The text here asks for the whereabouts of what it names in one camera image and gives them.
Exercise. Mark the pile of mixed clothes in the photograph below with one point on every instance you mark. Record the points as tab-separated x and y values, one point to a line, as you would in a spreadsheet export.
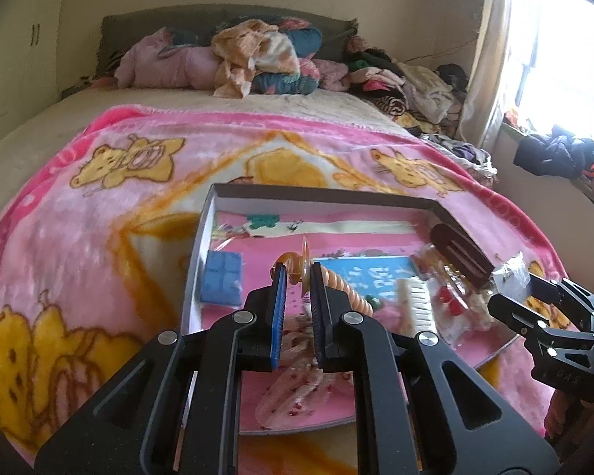
416	89

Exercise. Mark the small clear packet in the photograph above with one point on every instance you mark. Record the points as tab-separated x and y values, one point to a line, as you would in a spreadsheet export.
512	269

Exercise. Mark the orange cream floral garment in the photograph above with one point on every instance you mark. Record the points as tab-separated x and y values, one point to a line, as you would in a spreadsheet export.
242	54

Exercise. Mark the person's right hand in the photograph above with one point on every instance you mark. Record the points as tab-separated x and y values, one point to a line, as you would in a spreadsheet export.
562	415

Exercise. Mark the dark teal floral quilt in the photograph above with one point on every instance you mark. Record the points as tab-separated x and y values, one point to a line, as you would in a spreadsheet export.
302	39

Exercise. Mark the window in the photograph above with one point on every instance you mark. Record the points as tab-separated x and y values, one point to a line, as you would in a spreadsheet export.
559	34

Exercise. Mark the cream hair comb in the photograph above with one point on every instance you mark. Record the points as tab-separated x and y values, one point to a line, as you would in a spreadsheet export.
416	307

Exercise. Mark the clear packet with red charms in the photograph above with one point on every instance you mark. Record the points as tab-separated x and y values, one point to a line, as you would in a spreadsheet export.
450	307

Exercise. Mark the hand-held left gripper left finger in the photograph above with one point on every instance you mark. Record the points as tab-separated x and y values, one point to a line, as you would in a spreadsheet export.
279	316

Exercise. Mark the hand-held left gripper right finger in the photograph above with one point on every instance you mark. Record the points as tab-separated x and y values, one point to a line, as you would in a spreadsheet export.
318	316

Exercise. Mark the orange twisted bangle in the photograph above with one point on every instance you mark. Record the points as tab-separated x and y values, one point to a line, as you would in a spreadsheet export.
351	289

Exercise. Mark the cream wardrobe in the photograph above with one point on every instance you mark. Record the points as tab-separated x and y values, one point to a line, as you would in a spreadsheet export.
15	59

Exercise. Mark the pink printed bear blanket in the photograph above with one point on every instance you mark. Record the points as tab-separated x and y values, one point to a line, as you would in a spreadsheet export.
79	237

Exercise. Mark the pink tray box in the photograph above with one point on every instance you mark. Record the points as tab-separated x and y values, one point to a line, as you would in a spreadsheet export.
336	208

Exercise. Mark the brown hair comb clip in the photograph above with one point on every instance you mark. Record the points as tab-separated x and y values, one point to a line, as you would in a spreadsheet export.
463	255

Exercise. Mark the blue printed card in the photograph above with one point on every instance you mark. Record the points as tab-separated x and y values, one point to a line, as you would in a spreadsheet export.
371	269

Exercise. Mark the dark jacket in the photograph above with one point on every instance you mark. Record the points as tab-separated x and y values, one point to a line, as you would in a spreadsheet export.
554	153

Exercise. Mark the pile of clothes on bed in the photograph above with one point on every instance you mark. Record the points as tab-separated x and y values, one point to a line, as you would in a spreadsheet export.
143	20

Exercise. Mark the cream curtain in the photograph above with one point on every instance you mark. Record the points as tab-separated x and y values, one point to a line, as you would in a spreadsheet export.
485	59

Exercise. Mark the pink pillow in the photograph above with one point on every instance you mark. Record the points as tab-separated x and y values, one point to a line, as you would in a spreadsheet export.
168	59

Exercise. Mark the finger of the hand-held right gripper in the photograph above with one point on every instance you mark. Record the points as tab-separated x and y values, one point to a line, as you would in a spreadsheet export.
559	294
519	316

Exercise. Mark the blue square block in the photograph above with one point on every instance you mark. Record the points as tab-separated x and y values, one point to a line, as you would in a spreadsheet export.
220	277

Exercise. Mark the pink fluffy garment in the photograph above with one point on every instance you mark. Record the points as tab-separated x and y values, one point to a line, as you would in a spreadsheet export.
326	74

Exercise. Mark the white bag of clothes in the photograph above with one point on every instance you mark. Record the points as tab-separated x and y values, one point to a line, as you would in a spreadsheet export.
463	156

